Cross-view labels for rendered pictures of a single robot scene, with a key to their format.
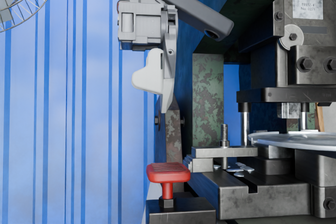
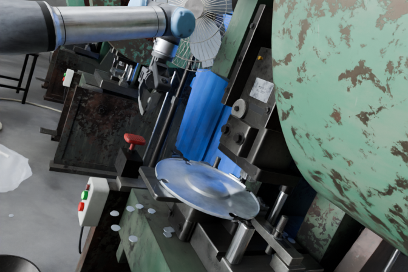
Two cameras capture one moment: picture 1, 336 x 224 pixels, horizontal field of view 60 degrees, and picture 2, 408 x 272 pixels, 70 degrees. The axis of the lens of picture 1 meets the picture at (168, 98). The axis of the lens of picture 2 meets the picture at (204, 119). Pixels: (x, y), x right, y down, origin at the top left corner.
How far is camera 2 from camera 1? 0.99 m
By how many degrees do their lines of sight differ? 67
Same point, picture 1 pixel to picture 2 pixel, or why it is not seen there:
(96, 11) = not seen: hidden behind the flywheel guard
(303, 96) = (234, 157)
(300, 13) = (254, 93)
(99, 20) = not seen: hidden behind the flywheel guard
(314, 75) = (228, 140)
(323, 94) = (245, 164)
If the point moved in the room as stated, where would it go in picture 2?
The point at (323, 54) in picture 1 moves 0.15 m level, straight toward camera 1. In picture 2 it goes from (238, 127) to (184, 105)
